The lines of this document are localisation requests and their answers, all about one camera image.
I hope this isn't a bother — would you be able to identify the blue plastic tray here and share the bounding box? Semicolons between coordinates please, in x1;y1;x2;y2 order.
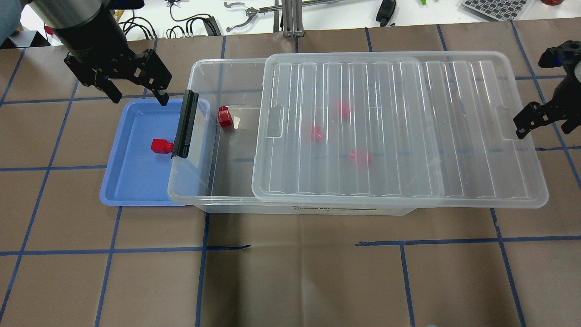
99;99;217;206

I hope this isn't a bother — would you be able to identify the clear plastic box lid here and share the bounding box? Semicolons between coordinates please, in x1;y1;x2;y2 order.
251;50;549;208

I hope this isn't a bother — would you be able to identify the black handheld device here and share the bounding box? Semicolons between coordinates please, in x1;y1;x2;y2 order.
375;0;397;27

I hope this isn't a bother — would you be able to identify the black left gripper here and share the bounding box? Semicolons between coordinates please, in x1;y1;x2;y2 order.
64;44;172;106

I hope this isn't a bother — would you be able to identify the red block near latch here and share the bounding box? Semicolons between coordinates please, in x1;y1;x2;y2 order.
218;106;234;129

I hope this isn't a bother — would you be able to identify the aluminium frame post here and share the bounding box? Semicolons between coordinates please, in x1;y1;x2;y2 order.
281;0;305;37

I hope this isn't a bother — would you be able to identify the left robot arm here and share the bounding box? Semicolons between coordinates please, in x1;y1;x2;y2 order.
30;0;172;106

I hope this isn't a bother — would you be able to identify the red block middle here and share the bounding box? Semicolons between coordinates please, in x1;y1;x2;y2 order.
311;125;325;142

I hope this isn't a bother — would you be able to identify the black box latch handle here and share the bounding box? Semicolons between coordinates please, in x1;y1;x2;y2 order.
172;89;199;158

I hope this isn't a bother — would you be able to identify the clear plastic storage box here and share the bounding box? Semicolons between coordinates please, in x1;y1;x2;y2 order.
185;58;413;217

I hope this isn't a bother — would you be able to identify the red block from tray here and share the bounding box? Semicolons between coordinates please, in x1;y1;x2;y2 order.
150;139;174;154

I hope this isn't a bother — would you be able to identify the metal grabber tool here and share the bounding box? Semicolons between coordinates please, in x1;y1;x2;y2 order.
223;0;336;33

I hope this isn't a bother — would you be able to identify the red block lower right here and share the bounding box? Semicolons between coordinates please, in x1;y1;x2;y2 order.
348;149;372;168

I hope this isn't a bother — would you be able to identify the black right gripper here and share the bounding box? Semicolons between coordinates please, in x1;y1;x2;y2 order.
514;41;581;139

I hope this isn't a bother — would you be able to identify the red block upper right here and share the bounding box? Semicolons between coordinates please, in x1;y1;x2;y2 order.
338;101;352;120

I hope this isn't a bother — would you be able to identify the grey keyboard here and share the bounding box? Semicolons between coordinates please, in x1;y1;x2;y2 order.
459;0;532;21

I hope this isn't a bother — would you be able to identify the black cables bundle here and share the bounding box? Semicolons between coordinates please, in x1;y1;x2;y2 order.
119;0;222;40

